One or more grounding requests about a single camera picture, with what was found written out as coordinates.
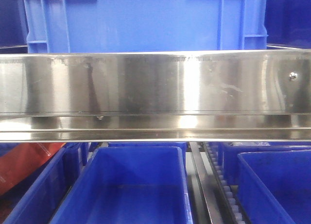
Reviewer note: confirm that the dark blue crate upper left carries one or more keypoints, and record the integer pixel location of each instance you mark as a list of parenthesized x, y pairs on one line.
[(13, 23)]

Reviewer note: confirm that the blue right front bin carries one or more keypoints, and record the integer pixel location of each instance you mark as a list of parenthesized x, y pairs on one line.
[(275, 187)]

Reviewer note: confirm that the red bag in bin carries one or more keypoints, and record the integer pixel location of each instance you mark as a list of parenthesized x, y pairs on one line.
[(23, 160)]

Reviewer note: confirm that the dark blue crate upper right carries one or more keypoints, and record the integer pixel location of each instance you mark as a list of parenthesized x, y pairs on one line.
[(288, 23)]

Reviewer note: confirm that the stainless steel shelf beam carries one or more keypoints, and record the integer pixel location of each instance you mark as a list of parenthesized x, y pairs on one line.
[(159, 96)]

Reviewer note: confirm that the roller track rail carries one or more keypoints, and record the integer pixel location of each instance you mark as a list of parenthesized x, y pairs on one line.
[(214, 201)]

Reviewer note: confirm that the shiny screw on beam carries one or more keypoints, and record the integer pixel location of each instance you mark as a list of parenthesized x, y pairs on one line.
[(293, 76)]

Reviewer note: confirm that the blue left bin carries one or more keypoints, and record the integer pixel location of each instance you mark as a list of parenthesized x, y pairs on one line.
[(35, 199)]

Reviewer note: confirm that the dark blue crate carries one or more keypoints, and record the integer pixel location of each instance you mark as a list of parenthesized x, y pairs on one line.
[(288, 23), (13, 23)]

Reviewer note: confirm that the blue centre bin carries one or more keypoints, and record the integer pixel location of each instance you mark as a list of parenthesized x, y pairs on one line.
[(129, 185)]

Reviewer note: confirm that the large light blue crate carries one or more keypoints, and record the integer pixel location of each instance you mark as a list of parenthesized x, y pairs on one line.
[(72, 26)]

